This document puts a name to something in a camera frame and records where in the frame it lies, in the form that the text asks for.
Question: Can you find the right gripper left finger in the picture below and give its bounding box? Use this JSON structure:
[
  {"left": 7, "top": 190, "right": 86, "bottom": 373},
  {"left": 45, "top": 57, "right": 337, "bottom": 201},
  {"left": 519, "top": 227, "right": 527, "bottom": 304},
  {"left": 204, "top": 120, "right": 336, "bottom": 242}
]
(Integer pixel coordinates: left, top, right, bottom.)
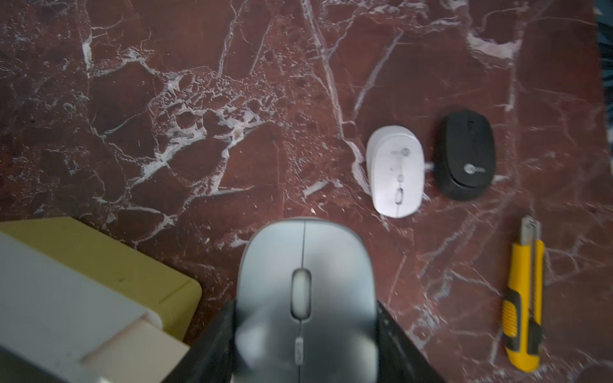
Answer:
[{"left": 163, "top": 300, "right": 236, "bottom": 383}]

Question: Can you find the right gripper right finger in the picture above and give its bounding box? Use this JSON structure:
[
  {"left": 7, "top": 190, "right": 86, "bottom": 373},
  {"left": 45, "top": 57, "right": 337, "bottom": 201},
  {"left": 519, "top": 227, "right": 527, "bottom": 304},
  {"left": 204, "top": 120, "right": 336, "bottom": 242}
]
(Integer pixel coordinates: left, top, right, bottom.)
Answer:
[{"left": 377, "top": 302, "right": 445, "bottom": 383}]

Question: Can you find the silver computer mouse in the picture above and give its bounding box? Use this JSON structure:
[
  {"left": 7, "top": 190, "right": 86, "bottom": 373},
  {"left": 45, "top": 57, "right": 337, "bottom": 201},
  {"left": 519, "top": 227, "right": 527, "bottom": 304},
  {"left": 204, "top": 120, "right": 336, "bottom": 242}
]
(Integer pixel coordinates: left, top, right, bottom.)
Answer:
[{"left": 233, "top": 218, "right": 379, "bottom": 382}]

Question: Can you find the grey drawer unit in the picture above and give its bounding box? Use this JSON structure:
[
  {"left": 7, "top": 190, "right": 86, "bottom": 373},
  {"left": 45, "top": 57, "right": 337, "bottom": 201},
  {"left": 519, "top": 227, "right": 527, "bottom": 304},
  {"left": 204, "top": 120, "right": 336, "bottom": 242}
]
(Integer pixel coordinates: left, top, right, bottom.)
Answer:
[{"left": 1, "top": 217, "right": 202, "bottom": 382}]

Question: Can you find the white computer mouse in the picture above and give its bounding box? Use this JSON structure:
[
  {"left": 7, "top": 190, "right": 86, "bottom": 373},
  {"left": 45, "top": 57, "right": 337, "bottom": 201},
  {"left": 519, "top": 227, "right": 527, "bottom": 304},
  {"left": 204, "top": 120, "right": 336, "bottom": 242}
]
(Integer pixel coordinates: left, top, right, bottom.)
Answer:
[{"left": 367, "top": 125, "right": 425, "bottom": 219}]

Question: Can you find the black computer mouse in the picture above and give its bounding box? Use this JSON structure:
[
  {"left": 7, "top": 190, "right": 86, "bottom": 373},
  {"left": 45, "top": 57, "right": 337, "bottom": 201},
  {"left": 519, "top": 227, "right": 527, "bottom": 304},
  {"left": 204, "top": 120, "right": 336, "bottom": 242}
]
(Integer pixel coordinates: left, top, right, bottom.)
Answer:
[{"left": 434, "top": 109, "right": 496, "bottom": 201}]

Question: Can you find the yellow utility knife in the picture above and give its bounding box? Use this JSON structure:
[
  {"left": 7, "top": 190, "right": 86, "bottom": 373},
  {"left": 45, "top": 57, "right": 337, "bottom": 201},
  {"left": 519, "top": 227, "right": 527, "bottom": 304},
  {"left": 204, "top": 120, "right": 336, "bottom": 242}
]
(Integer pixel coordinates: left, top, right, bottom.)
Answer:
[{"left": 501, "top": 215, "right": 545, "bottom": 373}]

